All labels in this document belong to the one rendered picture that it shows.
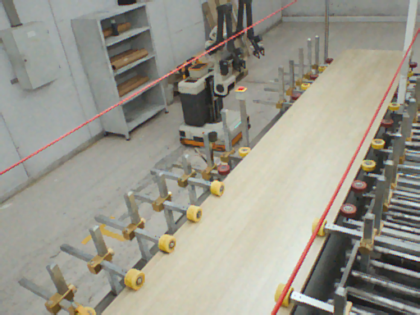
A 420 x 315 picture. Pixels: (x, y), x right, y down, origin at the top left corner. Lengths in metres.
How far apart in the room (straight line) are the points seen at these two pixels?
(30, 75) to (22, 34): 0.40
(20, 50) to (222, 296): 3.35
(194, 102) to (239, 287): 2.93
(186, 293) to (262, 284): 0.33
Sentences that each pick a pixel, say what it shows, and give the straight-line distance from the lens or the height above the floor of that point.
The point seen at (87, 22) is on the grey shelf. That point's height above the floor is 1.51.
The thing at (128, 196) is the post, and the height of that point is 1.16.
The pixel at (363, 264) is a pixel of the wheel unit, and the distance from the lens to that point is 1.98.
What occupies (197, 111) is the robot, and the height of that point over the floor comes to 0.49.
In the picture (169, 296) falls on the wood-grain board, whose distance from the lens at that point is 1.80.
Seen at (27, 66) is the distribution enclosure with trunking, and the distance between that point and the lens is 4.43.
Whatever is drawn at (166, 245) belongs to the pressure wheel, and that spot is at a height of 0.96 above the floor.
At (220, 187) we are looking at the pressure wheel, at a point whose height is 0.96.
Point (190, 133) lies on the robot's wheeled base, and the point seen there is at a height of 0.22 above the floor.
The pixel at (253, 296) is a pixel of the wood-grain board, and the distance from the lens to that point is 1.74.
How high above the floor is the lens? 2.25
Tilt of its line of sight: 31 degrees down
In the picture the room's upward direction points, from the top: 8 degrees counter-clockwise
